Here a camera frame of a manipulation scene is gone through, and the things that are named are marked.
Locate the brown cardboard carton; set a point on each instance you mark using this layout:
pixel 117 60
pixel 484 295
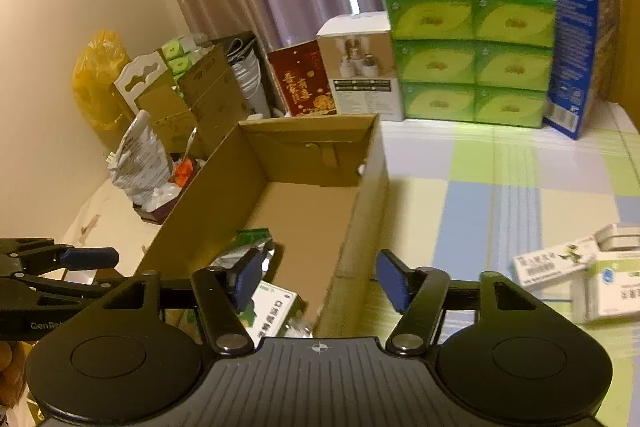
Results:
pixel 210 97

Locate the white product box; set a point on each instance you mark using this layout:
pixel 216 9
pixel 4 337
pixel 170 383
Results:
pixel 360 72

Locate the silver green foil pouch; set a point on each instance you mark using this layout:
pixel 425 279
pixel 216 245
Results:
pixel 250 241

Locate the white scalloped cardboard hanger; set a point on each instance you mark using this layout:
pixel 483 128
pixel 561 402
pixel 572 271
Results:
pixel 137 74

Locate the dark red gift box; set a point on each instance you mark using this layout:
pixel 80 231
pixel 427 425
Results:
pixel 300 82

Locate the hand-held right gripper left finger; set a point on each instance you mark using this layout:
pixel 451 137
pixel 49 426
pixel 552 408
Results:
pixel 247 281

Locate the small orange packet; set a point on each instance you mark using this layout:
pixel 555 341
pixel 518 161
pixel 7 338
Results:
pixel 184 172

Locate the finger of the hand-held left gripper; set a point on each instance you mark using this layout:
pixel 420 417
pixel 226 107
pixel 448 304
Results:
pixel 50 286
pixel 90 258

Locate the white blue medicine box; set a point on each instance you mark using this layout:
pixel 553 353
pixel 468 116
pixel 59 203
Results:
pixel 610 292

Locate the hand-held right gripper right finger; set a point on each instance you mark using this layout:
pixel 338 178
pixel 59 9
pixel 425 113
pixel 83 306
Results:
pixel 392 281

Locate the brown cardboard box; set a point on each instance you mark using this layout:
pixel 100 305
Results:
pixel 310 212

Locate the stack of green tissue packs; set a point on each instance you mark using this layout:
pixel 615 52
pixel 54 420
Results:
pixel 470 57

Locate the yellow plastic bag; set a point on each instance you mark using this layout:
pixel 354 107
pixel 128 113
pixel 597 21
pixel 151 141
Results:
pixel 97 82

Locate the blue milk carton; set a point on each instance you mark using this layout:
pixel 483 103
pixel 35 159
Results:
pixel 572 57

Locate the white square plastic container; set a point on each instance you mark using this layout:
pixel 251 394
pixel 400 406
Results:
pixel 622 237

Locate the dark red octagonal box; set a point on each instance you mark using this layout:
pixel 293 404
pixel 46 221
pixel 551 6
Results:
pixel 155 209

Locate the checked cloth desktop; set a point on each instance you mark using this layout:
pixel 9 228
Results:
pixel 500 187

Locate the white bird print medicine box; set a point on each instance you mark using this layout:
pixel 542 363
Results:
pixel 550 267

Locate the green medicine box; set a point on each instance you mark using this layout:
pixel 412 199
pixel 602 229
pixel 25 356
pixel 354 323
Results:
pixel 275 302

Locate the person's left hand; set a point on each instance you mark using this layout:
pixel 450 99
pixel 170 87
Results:
pixel 11 372

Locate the white ribbed bucket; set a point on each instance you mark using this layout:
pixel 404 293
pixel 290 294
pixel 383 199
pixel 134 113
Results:
pixel 247 77

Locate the tall wooden panel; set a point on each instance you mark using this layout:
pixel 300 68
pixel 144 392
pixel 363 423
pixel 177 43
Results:
pixel 629 7

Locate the metal spoon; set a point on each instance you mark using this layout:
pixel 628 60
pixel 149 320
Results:
pixel 189 149

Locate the small green tissue pack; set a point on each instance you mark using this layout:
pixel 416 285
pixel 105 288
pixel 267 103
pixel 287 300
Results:
pixel 177 47
pixel 181 64

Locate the clear plastic bag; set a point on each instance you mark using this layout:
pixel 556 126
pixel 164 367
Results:
pixel 300 327

